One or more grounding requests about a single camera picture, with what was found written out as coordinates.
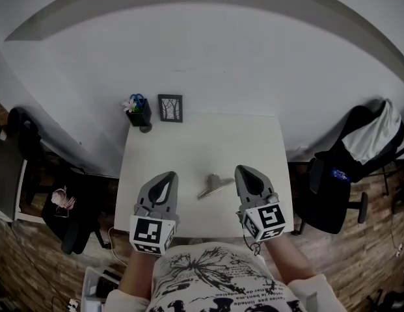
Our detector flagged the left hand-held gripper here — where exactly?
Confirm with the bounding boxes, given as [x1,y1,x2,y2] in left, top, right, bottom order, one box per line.
[129,171,182,257]

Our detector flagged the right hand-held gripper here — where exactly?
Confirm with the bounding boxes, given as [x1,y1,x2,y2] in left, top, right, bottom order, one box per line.
[234,164,287,243]

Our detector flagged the grey metal object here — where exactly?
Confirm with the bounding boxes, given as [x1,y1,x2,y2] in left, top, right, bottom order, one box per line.
[197,173,236,201]

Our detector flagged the person's right forearm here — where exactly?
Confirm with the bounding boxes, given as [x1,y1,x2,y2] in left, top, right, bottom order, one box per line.
[264,238,317,285]

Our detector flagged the person's left forearm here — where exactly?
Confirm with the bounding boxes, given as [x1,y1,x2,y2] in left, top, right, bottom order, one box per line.
[118,250,157,300]

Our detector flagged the white table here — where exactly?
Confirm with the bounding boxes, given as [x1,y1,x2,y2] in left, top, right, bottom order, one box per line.
[113,112,294,239]

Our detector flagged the black office chair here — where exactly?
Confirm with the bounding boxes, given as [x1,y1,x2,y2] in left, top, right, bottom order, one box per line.
[297,98,404,236]
[7,107,105,255]

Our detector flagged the black pen holder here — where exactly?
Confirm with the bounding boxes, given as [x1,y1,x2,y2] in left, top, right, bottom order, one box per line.
[126,98,153,127]

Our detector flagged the blue shiny item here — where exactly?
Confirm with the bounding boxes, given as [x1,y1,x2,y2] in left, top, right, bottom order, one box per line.
[330,167,351,184]

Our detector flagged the pink white artificial flower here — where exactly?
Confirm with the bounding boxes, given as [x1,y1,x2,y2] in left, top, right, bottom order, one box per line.
[121,97,138,114]

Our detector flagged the pink item on chair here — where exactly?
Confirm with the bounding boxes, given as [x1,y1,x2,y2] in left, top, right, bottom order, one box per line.
[51,186,77,218]

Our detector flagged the white black-printed shirt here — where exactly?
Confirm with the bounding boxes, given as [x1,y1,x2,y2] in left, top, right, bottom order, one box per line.
[105,241,348,312]

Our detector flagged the white storage box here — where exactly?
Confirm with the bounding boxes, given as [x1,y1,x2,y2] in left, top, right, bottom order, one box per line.
[80,265,125,312]

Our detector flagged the white garment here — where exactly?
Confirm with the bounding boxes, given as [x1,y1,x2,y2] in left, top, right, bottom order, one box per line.
[342,98,403,166]

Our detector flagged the dark side desk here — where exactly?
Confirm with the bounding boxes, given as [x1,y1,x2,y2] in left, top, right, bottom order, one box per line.
[0,134,27,221]

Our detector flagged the black wrist cord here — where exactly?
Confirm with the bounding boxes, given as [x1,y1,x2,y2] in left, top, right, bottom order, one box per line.
[241,231,263,257]

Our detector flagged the white cable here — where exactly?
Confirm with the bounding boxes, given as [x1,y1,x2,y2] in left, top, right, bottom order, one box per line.
[107,226,129,267]

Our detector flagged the black picture frame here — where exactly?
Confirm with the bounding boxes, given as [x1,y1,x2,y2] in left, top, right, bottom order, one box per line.
[157,94,184,124]

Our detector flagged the blue-handled scissors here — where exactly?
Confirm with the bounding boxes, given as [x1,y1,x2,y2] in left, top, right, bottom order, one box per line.
[129,93,146,108]

